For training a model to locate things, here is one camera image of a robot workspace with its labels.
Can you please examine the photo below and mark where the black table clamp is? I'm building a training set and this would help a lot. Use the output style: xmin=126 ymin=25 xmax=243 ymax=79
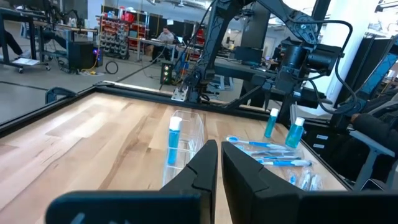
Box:
xmin=45 ymin=86 xmax=78 ymax=105

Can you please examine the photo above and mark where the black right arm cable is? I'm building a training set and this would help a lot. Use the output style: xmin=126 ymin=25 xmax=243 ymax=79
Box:
xmin=287 ymin=19 xmax=361 ymax=115

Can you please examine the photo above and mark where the clear plastic organizer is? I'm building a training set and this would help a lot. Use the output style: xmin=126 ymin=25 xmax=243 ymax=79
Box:
xmin=161 ymin=110 xmax=205 ymax=187

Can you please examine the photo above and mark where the black box with lights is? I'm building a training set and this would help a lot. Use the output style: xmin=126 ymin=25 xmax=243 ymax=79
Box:
xmin=159 ymin=61 xmax=175 ymax=85

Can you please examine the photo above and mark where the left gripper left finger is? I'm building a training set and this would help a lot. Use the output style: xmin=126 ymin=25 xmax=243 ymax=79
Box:
xmin=45 ymin=139 xmax=219 ymax=224

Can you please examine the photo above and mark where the blue mouthwash bottle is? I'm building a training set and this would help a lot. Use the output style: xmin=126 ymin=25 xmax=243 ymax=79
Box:
xmin=167 ymin=116 xmax=183 ymax=166
xmin=264 ymin=108 xmax=280 ymax=139

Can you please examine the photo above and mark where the small white cap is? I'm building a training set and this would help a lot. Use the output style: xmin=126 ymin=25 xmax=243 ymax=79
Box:
xmin=284 ymin=116 xmax=306 ymax=149

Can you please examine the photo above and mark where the black aluminium table frame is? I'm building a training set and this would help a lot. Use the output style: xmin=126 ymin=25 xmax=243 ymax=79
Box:
xmin=0 ymin=0 xmax=398 ymax=190

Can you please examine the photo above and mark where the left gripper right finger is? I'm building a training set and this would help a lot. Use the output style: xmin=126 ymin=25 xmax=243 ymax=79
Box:
xmin=221 ymin=141 xmax=398 ymax=224

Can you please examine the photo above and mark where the coiled black cable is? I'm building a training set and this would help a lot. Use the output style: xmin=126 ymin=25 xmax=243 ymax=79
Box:
xmin=104 ymin=60 xmax=119 ymax=75

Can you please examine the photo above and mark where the shelf with red bins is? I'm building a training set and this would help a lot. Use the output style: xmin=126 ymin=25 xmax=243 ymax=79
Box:
xmin=98 ymin=4 xmax=149 ymax=60

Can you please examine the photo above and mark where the black computer with purple light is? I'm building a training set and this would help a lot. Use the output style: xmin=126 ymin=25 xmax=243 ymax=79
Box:
xmin=67 ymin=41 xmax=104 ymax=72

